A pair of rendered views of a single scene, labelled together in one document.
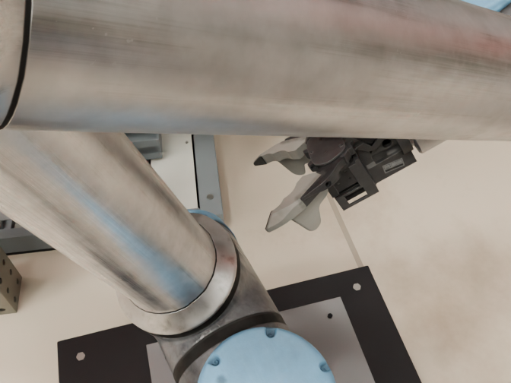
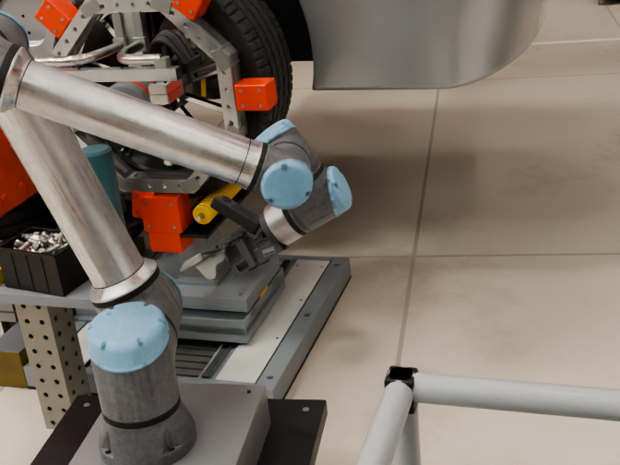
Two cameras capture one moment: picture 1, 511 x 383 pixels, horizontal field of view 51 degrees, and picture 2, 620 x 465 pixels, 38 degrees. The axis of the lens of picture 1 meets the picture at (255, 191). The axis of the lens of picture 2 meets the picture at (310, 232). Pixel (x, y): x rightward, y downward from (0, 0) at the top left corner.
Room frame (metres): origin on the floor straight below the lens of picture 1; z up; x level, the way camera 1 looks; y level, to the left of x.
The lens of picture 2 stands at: (-0.98, -1.01, 1.47)
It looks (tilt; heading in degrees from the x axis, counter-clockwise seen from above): 24 degrees down; 27
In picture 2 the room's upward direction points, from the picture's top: 6 degrees counter-clockwise
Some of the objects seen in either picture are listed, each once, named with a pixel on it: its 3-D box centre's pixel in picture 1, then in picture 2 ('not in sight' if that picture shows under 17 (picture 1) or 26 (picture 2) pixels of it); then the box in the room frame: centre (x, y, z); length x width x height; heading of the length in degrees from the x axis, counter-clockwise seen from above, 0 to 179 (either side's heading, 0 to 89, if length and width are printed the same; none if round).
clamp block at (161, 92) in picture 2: not in sight; (166, 89); (0.80, 0.26, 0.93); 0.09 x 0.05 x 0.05; 8
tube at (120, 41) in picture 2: not in sight; (77, 41); (0.85, 0.54, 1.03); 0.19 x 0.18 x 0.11; 8
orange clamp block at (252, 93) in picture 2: not in sight; (256, 94); (1.03, 0.15, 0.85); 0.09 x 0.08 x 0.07; 98
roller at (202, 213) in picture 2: not in sight; (218, 198); (1.10, 0.35, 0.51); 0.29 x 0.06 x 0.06; 8
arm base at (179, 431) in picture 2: not in sight; (144, 421); (0.17, -0.01, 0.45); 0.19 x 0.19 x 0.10
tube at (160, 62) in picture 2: not in sight; (148, 39); (0.88, 0.34, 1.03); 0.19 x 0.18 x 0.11; 8
